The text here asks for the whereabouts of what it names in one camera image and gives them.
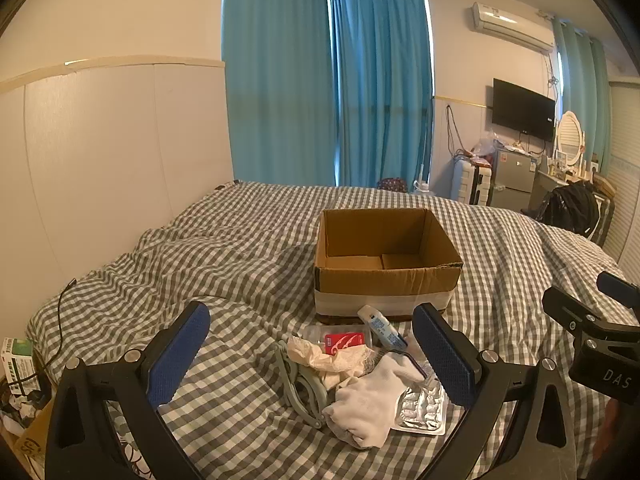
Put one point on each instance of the person's right hand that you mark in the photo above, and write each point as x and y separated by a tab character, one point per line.
614	430

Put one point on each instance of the floral patterned cloth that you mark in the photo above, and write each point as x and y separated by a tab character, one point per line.
131	445

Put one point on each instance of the white oval mirror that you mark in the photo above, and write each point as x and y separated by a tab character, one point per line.
570	135

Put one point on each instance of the green and white carton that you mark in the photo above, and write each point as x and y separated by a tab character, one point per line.
17	360

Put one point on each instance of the white air conditioner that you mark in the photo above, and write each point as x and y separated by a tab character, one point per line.
510	25

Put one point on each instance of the black backpack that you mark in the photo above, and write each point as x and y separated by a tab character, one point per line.
570	207

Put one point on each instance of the black wall television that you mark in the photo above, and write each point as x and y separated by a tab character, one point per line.
522	109

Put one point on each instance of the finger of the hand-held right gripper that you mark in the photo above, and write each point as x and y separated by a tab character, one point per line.
620	286
565	305

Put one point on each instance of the grey hard suitcase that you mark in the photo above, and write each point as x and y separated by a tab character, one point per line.
604	220

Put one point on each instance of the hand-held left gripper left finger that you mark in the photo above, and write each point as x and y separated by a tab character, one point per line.
180	355

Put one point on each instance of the cream lace cloth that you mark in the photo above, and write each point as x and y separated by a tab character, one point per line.
320	360

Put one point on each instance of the white tube with blue print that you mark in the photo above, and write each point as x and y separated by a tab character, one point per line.
382	330

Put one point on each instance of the brown cardboard carton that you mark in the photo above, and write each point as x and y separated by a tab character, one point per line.
30	440

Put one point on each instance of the red card packet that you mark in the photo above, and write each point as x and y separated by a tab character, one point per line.
344	342

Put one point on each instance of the light teal curtain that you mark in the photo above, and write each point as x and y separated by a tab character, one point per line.
580	85

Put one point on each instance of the green plastic clip hanger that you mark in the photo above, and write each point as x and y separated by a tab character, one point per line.
302	395

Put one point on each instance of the clear water bottle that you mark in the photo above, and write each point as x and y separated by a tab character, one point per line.
422	187

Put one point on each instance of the white dressing table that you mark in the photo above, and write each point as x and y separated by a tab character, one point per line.
550	177

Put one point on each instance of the grey checkered blanket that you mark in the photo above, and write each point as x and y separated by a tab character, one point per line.
240	260

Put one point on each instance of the white hard suitcase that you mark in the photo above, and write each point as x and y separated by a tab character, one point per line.
472	182

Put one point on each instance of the grey small fridge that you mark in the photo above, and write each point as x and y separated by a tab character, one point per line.
515	180

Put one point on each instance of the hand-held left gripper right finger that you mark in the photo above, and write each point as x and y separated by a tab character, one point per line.
442	355

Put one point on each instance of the narrow teal curtain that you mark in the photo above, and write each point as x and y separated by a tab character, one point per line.
382	85

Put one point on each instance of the wide teal curtain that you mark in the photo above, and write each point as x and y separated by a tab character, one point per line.
275	75

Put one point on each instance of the dark patterned bag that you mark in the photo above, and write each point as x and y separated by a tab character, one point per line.
391	184

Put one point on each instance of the white sock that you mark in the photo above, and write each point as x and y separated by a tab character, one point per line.
370	400

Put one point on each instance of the silver foil blister pack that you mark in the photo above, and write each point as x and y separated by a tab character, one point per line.
422	407

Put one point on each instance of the clear plastic bag on fridge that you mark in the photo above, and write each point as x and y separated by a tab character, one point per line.
484	147

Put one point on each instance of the white louvred wardrobe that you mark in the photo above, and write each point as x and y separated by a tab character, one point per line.
625	185

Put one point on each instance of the cardboard box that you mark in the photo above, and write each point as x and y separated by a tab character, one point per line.
380	285

